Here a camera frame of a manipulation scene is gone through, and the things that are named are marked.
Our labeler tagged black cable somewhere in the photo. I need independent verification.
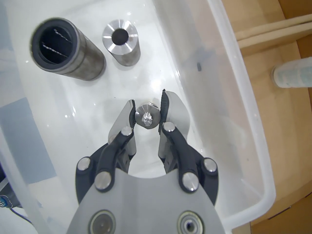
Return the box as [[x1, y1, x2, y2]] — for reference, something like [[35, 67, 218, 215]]
[[9, 207, 34, 225]]

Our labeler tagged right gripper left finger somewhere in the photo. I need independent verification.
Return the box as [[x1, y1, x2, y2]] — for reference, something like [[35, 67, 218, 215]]
[[75, 99, 137, 205]]

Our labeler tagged shallow cardboard box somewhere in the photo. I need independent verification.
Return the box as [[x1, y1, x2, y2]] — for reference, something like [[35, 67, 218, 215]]
[[210, 0, 312, 234]]

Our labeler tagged deep clear plastic tray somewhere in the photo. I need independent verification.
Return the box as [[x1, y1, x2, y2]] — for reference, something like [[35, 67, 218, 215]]
[[0, 0, 276, 234]]

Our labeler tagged small metal shaft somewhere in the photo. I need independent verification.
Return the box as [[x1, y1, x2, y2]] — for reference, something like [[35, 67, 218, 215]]
[[135, 102, 161, 130]]

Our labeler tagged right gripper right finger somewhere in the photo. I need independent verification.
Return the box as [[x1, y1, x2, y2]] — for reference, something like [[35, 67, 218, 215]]
[[157, 89, 219, 206]]

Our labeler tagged shiny metal bush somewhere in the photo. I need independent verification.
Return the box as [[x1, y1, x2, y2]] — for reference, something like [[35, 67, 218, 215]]
[[102, 19, 141, 67]]

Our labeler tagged large dark metal bush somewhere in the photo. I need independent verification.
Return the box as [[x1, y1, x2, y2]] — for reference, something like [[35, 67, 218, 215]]
[[30, 17, 106, 81]]

